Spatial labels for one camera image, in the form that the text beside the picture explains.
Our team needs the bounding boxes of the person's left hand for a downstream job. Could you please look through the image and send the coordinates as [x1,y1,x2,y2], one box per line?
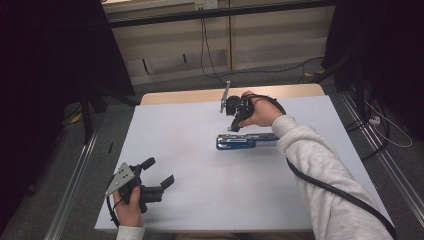
[112,185,145,229]

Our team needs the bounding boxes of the yellow floor tape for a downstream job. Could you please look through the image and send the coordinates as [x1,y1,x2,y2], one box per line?
[63,110,83,127]
[303,68,326,78]

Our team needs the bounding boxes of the white wall socket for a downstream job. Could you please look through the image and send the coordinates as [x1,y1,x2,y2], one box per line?
[194,0,219,11]

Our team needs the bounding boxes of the right hand-held gripper black cable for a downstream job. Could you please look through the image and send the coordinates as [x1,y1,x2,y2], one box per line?
[247,93,399,240]

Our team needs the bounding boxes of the black horizontal bar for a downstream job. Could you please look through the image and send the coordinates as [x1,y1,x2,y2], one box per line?
[107,0,336,30]

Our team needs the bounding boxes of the black stand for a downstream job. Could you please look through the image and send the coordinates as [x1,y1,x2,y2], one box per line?
[79,82,142,145]

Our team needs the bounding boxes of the black floor cable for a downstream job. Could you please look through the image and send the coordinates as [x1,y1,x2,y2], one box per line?
[344,99,392,162]

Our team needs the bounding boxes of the white floor cable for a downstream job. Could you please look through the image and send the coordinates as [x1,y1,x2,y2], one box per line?
[362,99,414,149]

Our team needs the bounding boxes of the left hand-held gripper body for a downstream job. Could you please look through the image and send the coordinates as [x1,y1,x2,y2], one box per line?
[104,161,165,215]

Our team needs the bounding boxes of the black curtain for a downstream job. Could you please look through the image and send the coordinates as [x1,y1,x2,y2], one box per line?
[0,0,136,234]
[320,0,424,143]

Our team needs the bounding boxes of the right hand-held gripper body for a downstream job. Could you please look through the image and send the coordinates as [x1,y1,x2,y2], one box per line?
[219,80,256,125]

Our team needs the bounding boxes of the hand-held gripper black cable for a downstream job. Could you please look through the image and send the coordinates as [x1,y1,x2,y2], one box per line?
[247,93,399,240]
[105,195,121,229]

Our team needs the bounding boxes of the left hand-held gripper black cable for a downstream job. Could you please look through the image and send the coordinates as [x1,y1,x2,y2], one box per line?
[105,195,121,229]

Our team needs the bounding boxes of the metal floor rail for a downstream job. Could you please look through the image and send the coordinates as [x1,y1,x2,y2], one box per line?
[337,90,424,228]
[43,129,100,240]

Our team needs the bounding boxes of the blue stapler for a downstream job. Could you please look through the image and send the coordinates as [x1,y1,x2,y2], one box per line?
[215,132,281,151]

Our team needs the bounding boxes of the black wall cable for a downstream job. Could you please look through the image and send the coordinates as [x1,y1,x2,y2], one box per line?
[199,7,326,87]

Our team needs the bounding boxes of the person's right hand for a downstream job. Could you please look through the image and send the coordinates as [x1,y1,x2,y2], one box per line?
[237,90,285,129]

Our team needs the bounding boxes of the white table mat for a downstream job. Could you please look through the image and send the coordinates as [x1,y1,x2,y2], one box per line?
[94,94,393,233]

